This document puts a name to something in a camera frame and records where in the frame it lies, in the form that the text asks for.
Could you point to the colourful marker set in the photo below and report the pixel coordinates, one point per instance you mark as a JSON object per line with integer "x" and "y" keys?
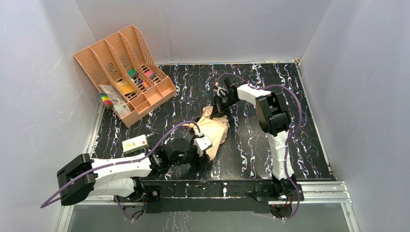
{"x": 106, "y": 100}

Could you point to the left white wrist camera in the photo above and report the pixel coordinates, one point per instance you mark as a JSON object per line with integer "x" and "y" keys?
{"x": 203, "y": 144}

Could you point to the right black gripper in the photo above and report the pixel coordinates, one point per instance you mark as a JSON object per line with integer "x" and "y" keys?
{"x": 222, "y": 100}

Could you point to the beige folding umbrella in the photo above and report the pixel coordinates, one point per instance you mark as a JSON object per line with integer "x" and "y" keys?
{"x": 215, "y": 127}

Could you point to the small white green box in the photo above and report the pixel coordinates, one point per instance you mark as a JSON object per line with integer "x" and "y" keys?
{"x": 134, "y": 144}

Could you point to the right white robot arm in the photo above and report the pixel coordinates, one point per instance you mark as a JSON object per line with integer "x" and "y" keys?
{"x": 274, "y": 119}

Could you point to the white paper card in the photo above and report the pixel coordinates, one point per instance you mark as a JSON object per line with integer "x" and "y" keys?
{"x": 109, "y": 90}

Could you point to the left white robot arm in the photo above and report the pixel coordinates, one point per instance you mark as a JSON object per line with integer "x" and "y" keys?
{"x": 84, "y": 177}

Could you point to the orange plastic file organizer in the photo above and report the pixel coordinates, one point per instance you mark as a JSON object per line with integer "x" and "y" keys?
{"x": 109, "y": 60}

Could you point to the pink eraser block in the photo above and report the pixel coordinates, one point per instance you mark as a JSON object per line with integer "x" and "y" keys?
{"x": 150, "y": 74}

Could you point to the yellow notepad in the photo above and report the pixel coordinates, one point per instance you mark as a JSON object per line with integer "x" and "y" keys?
{"x": 124, "y": 87}

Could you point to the green eraser block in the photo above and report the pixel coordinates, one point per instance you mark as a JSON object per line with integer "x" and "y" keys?
{"x": 133, "y": 74}

